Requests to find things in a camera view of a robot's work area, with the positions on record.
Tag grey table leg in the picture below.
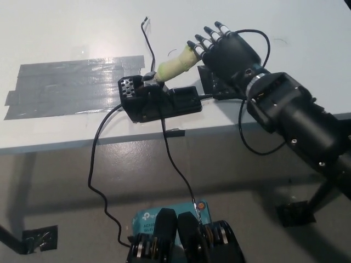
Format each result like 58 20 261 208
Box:
9 152 38 220

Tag black soldering iron base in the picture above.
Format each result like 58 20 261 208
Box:
117 71 203 123

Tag black floor tape patch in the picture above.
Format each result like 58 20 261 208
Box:
21 225 58 252
275 201 316 228

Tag black soldering iron cable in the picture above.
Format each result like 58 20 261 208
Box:
199 28 287 156

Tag black tape patch on table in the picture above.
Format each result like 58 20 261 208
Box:
197 65 247 100

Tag thin black cable to robot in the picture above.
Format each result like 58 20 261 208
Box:
160 109 202 225

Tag teal tp-link box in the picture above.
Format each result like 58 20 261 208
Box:
131 201 214 238

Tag long black power cable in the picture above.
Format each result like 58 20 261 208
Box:
87 105 132 247

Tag black stand leg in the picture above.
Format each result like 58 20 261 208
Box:
308 178 339 214
0 224 25 254

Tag small black tape strip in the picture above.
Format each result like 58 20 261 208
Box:
164 129 185 138

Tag black cable stub bare end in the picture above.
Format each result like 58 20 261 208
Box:
140 16 157 72

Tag grey duct tape patch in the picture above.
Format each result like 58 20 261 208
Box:
4 55 145 121

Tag black robot body blocks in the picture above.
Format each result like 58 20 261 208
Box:
126 208 246 263

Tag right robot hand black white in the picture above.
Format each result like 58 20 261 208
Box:
186 20 272 94

